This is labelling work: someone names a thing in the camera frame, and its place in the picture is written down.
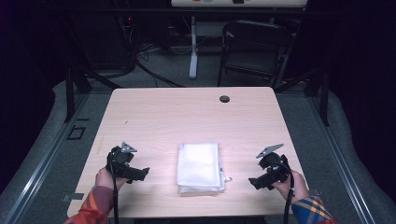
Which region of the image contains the person's right hand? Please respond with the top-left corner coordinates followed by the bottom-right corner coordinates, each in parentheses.
top-left (272, 170), bottom-right (310, 205)

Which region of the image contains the white mesh laundry bag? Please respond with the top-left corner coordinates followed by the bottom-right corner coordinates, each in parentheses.
top-left (176, 142), bottom-right (233, 195)

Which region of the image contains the metal floor rail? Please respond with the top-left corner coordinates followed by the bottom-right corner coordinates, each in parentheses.
top-left (305, 95), bottom-right (378, 224)
top-left (0, 92), bottom-right (92, 224)

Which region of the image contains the black metal stand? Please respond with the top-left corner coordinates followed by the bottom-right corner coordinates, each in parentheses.
top-left (273, 65), bottom-right (331, 127)
top-left (63, 60), bottom-right (120, 124)

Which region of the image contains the black floor cable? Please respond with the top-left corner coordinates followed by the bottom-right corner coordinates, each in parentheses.
top-left (134, 59), bottom-right (187, 89)

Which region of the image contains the white desk leg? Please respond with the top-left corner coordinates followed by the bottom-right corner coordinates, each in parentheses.
top-left (189, 15), bottom-right (199, 80)

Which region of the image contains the grey tape piece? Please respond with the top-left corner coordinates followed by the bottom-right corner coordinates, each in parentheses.
top-left (61, 192), bottom-right (85, 203)

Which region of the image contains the right hand-held gripper black cable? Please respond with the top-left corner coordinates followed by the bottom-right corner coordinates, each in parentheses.
top-left (271, 161), bottom-right (296, 224)

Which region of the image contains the person's left hand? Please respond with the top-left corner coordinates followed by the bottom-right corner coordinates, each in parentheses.
top-left (94, 166), bottom-right (129, 191)

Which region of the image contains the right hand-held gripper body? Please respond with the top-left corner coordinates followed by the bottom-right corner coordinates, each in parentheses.
top-left (255, 143), bottom-right (292, 185)

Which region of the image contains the black folding chair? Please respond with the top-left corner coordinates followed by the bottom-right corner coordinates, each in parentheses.
top-left (217, 20), bottom-right (296, 89)

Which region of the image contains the hand-held gripper black cable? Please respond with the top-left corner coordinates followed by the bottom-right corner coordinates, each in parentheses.
top-left (107, 151), bottom-right (121, 224)
top-left (271, 161), bottom-right (296, 224)

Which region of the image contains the left hand-held gripper black cable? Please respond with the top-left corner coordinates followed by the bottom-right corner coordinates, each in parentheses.
top-left (107, 151), bottom-right (121, 224)

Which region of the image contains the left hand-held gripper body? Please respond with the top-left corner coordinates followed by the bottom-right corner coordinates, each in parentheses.
top-left (106, 141), bottom-right (138, 180)

